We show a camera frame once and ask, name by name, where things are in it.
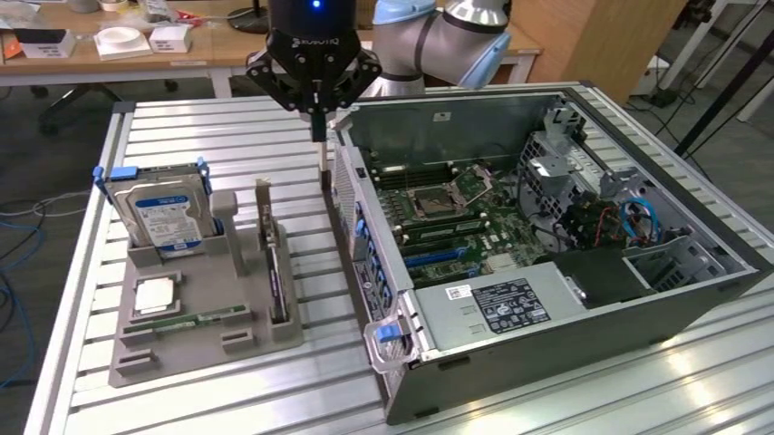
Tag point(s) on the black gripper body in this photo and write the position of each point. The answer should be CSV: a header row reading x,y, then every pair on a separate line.
x,y
314,54

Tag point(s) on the green expansion card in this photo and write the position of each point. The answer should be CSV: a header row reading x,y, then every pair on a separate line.
x,y
275,281

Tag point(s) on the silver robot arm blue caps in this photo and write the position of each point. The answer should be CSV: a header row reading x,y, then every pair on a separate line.
x,y
423,45

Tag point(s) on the black round lamp base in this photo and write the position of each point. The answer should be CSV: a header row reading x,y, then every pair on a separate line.
x,y
248,22

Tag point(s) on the small white labelled box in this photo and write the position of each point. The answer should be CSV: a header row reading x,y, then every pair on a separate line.
x,y
171,38

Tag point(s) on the clear plastic bag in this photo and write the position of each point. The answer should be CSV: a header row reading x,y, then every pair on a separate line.
x,y
160,10

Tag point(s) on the black RAM slot bank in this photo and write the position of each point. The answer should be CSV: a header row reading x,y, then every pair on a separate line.
x,y
414,176

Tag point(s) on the white square holder round insert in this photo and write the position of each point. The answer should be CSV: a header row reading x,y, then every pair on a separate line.
x,y
124,43

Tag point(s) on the beige tape roll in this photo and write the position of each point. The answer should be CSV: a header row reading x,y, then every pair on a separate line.
x,y
112,4

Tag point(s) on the metal socket cover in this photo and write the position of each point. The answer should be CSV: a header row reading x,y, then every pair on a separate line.
x,y
474,181

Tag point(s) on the CPU socket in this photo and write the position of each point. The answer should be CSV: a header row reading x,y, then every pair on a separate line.
x,y
433,201

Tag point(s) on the hard drive with blue label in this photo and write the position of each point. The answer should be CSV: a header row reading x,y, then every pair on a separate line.
x,y
120,173

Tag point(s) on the black office chair base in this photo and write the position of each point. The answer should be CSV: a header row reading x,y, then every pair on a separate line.
x,y
67,102

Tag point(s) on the grey cup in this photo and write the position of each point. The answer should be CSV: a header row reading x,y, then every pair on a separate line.
x,y
82,5

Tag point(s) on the hard disk blue label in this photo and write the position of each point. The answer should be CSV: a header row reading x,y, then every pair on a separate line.
x,y
163,217

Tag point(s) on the white box black lid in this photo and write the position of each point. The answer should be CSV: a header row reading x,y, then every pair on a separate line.
x,y
46,43

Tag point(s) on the tall metal disk bay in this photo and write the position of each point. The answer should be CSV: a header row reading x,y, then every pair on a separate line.
x,y
553,176

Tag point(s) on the wooden cabinet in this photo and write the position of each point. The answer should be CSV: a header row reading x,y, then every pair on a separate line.
x,y
605,54

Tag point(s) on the green motherboard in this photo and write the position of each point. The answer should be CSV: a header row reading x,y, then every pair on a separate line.
x,y
507,226

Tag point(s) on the blue expansion slot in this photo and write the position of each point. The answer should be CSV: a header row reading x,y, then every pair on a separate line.
x,y
435,257

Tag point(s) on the small silver chipset heatsink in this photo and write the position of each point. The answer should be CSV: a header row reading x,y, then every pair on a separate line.
x,y
499,263

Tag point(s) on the silver CPU chip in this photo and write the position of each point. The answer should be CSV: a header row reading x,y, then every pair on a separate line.
x,y
154,294

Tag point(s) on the loose green RAM stick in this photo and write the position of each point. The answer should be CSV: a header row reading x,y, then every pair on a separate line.
x,y
182,319

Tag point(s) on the grey power supply unit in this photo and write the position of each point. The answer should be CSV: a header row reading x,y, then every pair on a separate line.
x,y
447,326

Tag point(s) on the blue case release latch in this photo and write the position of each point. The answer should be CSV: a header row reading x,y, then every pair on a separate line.
x,y
387,334

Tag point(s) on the black slanted stand pole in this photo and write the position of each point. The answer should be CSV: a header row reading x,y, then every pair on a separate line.
x,y
726,95

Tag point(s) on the grey printed parts rack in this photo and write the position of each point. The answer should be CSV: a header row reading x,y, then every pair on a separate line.
x,y
199,358

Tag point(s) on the low metal disk bay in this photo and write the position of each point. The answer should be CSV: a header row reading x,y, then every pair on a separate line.
x,y
677,265

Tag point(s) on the dark grey open PC case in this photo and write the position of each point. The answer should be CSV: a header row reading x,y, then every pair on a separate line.
x,y
545,362

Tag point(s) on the wooden desk white frame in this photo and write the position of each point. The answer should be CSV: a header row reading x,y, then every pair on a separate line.
x,y
230,45

